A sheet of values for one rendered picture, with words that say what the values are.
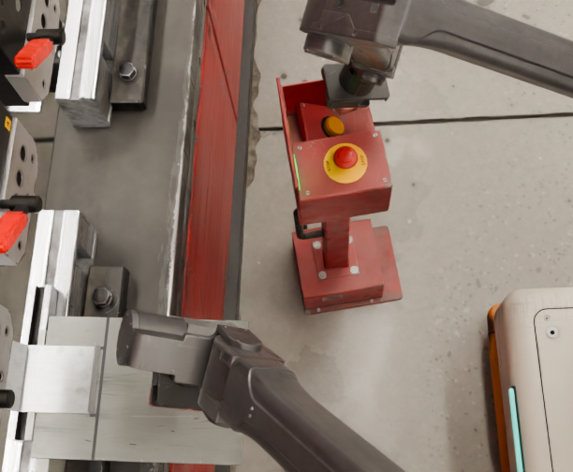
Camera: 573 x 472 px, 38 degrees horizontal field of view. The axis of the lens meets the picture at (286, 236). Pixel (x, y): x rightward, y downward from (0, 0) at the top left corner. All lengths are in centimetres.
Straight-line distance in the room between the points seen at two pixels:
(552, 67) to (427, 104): 150
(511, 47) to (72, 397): 67
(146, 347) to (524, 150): 163
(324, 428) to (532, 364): 120
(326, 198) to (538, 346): 68
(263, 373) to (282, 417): 7
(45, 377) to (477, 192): 141
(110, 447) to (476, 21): 66
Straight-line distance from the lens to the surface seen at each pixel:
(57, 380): 111
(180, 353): 83
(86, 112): 132
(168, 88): 137
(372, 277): 201
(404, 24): 76
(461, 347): 211
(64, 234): 120
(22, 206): 89
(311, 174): 138
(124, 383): 109
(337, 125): 147
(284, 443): 69
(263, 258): 215
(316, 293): 199
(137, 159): 132
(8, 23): 96
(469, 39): 79
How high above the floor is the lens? 204
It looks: 71 degrees down
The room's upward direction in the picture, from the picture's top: 10 degrees counter-clockwise
